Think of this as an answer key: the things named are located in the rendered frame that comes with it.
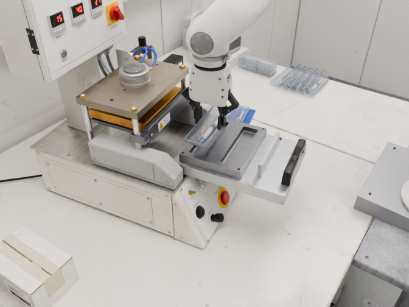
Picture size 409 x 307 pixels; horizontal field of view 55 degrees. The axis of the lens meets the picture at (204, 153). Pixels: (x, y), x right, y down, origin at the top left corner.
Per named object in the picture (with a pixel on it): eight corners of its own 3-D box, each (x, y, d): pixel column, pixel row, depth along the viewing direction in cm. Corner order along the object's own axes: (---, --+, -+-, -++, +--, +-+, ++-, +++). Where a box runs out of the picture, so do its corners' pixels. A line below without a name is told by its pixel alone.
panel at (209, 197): (206, 244, 106) (178, 189, 98) (244, 177, 127) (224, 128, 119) (212, 244, 105) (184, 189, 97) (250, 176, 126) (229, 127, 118)
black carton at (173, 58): (163, 75, 175) (162, 61, 171) (172, 67, 182) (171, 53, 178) (174, 77, 173) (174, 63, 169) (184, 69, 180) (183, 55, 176)
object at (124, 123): (91, 122, 105) (84, 90, 99) (136, 86, 121) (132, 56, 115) (146, 137, 99) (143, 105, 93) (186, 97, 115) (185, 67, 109)
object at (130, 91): (62, 122, 105) (51, 77, 97) (128, 74, 127) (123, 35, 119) (140, 144, 97) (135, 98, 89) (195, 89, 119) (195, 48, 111)
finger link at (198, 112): (202, 96, 99) (202, 119, 103) (191, 94, 100) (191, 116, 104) (196, 102, 97) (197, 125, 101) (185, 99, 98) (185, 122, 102)
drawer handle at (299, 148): (280, 184, 93) (282, 171, 90) (296, 149, 103) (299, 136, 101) (289, 186, 92) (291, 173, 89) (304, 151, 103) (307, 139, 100)
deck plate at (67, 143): (30, 148, 112) (29, 145, 111) (104, 93, 136) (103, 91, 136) (173, 196, 96) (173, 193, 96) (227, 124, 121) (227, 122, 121)
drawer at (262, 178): (171, 173, 102) (170, 149, 97) (207, 129, 117) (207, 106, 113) (283, 208, 92) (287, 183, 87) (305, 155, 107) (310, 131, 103)
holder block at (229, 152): (179, 161, 99) (178, 153, 98) (211, 122, 114) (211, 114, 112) (240, 179, 94) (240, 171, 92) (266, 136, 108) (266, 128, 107)
